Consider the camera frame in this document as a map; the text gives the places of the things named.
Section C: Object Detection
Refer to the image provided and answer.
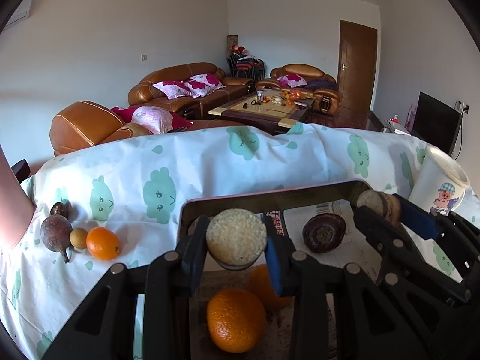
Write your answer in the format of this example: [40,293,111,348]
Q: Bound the light pink pillow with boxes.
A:
[132,106,173,135]

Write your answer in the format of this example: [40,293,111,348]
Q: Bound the white rice cake round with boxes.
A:
[206,209,267,271]

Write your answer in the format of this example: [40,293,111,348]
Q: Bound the white air conditioner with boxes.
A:
[4,0,32,30]

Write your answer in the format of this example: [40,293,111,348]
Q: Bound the black television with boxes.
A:
[411,92,462,155]

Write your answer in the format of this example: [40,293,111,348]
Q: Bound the pink white sofa cushion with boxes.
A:
[153,73,224,100]

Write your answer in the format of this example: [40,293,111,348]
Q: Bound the brown leather armchair near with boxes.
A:
[49,100,151,156]

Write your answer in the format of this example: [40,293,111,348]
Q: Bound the white cloud pattern tablecloth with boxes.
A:
[0,121,480,360]

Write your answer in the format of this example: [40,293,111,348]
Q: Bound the small yellow longan fruit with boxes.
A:
[69,228,88,250]

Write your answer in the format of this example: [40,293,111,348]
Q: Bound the dark mangosteen in tray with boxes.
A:
[302,213,347,254]

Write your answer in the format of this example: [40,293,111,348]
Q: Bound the pink white armchair cushion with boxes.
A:
[277,73,308,88]

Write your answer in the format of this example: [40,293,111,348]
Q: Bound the brown leather armchair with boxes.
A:
[49,100,151,156]
[256,63,342,116]

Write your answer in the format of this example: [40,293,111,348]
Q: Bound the pink kettle jug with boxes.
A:
[0,151,35,252]

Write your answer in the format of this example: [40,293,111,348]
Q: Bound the brown leather far armchair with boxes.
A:
[256,63,342,116]

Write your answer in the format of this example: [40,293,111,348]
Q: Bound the large orange in tray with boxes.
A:
[207,288,267,353]

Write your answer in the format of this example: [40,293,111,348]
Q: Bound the wooden coffee table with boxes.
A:
[208,89,315,133]

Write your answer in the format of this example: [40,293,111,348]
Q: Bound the brown leather long sofa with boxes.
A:
[128,63,254,119]

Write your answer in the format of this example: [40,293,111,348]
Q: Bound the stacked dark chairs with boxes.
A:
[227,45,265,82]

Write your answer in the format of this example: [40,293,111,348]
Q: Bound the small orange tangerine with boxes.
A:
[86,227,121,261]

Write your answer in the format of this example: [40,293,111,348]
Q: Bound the white cartoon pig mug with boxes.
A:
[408,145,470,216]

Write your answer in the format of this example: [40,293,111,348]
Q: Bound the brown wooden door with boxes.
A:
[337,20,378,113]

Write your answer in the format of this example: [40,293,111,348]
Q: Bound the dark mangosteen on cloth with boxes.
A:
[49,199,71,219]

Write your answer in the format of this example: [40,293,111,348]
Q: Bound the metal tray with paper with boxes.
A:
[177,179,464,360]

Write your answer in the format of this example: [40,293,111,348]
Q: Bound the brown white sliced fruit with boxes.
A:
[356,189,401,226]

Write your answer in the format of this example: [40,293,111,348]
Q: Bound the large purple passion fruit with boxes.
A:
[41,214,72,263]

